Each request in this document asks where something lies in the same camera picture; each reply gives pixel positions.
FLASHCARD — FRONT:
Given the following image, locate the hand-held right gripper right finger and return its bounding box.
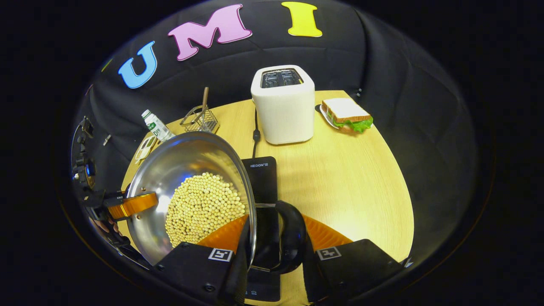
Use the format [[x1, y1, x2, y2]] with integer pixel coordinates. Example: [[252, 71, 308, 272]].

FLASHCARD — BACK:
[[303, 215, 404, 303]]

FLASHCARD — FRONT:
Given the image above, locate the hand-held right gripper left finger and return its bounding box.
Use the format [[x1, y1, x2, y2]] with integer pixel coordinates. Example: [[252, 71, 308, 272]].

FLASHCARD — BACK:
[[153, 215, 251, 304]]

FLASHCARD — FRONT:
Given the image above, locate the stainless steel pot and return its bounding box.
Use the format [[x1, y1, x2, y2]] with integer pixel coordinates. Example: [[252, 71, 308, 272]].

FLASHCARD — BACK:
[[126, 131, 307, 275]]

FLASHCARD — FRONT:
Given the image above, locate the pile of soybeans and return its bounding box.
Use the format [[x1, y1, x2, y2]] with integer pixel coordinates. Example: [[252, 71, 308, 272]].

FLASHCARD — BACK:
[[165, 172, 247, 248]]

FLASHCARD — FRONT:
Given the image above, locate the black induction cooktop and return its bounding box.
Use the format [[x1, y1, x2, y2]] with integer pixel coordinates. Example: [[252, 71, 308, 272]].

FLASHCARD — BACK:
[[241, 156, 282, 302]]

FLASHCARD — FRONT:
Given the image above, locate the white drink bottle green label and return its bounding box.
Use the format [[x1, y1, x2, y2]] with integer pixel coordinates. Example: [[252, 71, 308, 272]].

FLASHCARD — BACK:
[[141, 109, 176, 142]]

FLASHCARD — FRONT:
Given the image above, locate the small white plate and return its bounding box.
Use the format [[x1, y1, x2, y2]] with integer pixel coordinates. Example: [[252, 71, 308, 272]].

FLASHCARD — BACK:
[[319, 105, 340, 130]]

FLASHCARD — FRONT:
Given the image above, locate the white toaster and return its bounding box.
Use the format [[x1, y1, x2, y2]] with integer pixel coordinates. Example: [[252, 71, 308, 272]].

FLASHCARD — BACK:
[[251, 65, 315, 145]]

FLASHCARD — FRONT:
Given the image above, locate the sandwich with lettuce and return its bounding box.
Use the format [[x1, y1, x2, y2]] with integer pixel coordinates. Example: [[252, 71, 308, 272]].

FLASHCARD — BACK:
[[322, 98, 374, 133]]

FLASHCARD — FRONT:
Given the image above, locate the black backdrop cloth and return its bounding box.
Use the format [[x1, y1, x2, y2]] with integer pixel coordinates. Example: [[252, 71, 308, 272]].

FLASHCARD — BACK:
[[70, 0, 476, 264]]

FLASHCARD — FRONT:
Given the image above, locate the wire utensil basket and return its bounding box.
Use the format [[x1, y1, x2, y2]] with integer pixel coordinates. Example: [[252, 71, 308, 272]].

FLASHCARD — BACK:
[[180, 105, 220, 134]]

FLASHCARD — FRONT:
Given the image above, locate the black power cable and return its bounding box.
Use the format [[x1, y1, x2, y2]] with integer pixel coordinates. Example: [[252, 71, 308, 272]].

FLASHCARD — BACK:
[[252, 108, 261, 159]]

